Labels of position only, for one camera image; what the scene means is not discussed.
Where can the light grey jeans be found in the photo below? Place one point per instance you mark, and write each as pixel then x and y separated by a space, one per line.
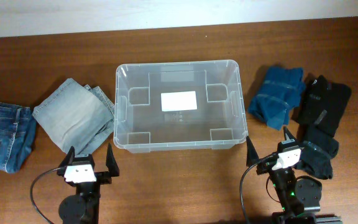
pixel 76 116

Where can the small black cloth bundle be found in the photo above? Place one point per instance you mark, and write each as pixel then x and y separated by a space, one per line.
pixel 319 149

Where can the white label in bin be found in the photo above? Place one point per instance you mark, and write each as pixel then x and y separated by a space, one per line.
pixel 178 101

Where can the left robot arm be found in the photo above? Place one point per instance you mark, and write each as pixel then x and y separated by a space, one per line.
pixel 83 206

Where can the teal cloth bundle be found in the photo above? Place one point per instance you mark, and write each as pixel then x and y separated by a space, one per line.
pixel 278 94

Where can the dark blue folded jeans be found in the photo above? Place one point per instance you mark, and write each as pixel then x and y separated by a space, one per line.
pixel 17 134

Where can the clear plastic storage bin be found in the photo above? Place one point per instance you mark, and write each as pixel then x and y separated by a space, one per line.
pixel 140 125

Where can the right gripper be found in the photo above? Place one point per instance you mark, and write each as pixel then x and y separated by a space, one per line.
pixel 253 156

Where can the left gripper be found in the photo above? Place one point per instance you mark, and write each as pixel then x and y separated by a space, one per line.
pixel 113 168

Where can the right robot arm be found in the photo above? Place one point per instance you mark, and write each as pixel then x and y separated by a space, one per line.
pixel 299 197

